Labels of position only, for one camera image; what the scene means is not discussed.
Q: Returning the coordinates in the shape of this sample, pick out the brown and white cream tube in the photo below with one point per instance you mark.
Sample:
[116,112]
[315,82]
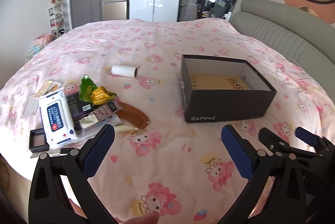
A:
[104,111]

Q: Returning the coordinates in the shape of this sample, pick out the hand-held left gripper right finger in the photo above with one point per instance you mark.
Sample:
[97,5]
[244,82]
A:
[238,153]

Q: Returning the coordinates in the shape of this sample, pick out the cream tassel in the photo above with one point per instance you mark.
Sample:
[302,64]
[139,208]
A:
[123,130]

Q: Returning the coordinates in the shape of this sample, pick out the green snack packet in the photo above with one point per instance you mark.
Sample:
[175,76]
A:
[85,89]

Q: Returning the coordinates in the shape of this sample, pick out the yellow snack packet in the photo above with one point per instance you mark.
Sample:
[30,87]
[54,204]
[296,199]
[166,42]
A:
[100,94]

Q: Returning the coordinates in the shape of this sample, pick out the white shelf rack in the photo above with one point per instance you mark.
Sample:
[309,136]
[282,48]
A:
[56,17]

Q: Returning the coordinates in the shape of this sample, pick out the white card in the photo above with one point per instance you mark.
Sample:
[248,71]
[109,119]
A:
[30,107]

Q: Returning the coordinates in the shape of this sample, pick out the dark purple-edged carton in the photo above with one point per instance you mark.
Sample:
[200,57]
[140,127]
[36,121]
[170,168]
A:
[76,105]

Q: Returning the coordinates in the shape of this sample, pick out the person's left hand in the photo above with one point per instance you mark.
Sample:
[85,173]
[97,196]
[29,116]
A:
[144,218]

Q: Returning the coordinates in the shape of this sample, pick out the beige cabinet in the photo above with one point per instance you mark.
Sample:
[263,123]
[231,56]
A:
[115,8]

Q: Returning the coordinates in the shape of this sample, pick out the beige snack wrapper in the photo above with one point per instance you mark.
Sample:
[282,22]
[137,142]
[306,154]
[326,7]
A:
[49,86]

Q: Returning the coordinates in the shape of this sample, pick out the yellow flat packet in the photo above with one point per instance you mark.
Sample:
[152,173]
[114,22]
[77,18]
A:
[214,81]

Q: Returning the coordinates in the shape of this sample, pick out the white paper receipt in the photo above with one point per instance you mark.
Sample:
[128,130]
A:
[115,120]

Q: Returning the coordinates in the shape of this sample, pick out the white wet wipes pack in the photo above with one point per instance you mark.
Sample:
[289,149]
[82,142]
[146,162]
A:
[56,122]

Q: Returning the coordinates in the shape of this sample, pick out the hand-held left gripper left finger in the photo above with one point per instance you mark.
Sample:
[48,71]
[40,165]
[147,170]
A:
[99,150]

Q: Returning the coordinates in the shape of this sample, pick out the pink printed blanket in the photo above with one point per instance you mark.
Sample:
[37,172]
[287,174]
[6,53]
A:
[167,43]

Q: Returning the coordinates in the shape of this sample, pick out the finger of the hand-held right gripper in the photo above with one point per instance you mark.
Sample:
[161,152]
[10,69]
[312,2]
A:
[307,136]
[272,138]

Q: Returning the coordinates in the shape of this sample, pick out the small black square box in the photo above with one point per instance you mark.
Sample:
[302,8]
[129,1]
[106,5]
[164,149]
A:
[39,139]

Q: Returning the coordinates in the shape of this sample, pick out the white lint roll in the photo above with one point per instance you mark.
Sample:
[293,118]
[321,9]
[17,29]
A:
[123,71]

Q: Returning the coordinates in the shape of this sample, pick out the grey padded headboard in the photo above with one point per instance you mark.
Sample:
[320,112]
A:
[274,28]

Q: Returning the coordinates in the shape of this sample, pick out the wooden comb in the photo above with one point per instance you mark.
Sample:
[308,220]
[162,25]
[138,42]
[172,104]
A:
[136,115]

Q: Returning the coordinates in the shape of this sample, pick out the black bag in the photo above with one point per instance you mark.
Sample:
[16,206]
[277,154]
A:
[222,106]

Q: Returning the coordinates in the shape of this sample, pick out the pink plush pile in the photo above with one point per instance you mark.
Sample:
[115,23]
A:
[43,39]

